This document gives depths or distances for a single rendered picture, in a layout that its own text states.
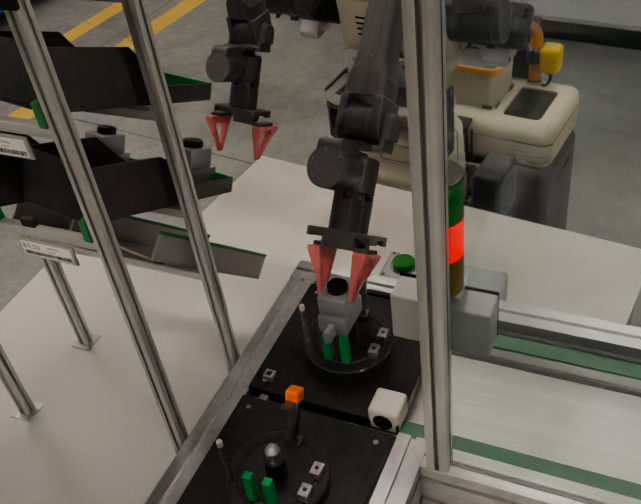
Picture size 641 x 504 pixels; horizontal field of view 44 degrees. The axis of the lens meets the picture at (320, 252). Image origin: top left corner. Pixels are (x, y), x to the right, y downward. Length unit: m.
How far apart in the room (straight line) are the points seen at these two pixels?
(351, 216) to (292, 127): 2.59
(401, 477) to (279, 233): 0.71
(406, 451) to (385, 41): 0.57
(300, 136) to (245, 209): 1.88
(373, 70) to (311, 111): 2.66
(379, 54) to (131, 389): 0.71
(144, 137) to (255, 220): 2.18
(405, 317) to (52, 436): 0.70
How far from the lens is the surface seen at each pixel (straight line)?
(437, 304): 0.88
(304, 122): 3.71
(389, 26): 1.15
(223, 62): 1.58
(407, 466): 1.12
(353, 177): 1.07
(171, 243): 1.17
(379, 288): 1.36
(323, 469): 1.08
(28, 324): 1.64
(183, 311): 1.54
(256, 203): 1.76
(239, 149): 3.60
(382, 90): 1.12
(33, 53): 0.86
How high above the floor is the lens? 1.89
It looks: 40 degrees down
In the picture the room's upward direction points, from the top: 9 degrees counter-clockwise
